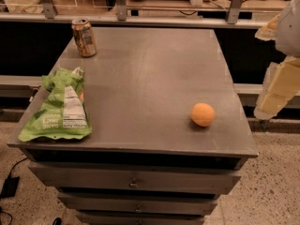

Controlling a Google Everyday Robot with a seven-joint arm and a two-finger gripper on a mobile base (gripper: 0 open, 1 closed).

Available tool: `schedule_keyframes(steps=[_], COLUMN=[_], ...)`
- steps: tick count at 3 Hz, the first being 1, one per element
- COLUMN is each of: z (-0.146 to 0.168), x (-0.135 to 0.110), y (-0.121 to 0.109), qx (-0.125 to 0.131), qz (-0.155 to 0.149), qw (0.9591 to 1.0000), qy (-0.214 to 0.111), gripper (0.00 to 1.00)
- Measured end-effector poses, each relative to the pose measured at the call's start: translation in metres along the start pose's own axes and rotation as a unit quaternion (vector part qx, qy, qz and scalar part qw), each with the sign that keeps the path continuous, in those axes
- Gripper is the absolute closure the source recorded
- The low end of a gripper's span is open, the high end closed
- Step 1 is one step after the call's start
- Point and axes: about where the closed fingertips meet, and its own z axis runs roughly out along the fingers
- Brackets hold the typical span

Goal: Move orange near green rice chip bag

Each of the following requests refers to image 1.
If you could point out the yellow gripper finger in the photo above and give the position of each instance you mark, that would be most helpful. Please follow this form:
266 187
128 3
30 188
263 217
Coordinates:
268 31
280 84

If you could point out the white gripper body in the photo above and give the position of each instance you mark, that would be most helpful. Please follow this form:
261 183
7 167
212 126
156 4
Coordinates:
290 32

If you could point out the orange fruit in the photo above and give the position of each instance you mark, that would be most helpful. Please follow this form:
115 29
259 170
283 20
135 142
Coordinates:
203 114

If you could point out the green rice chip bag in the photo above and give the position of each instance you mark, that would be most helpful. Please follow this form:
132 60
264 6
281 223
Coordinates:
62 115

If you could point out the grey drawer cabinet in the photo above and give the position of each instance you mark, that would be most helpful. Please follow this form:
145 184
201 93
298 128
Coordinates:
139 92

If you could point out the orange soda can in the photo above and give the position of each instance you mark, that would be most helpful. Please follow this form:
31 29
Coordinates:
84 37

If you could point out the middle drawer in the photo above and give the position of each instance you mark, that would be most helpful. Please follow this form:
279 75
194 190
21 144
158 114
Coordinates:
137 203

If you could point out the drawer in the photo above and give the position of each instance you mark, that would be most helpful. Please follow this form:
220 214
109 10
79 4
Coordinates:
124 218
142 178
137 203

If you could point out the top drawer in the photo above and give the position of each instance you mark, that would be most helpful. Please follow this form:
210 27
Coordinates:
142 178

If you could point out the bottom drawer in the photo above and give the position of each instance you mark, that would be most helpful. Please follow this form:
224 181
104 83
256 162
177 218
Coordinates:
124 218

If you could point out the black power adapter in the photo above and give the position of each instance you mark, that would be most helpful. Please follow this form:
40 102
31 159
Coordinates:
10 187

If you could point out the metal rail frame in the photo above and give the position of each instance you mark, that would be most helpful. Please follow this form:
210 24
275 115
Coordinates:
203 12

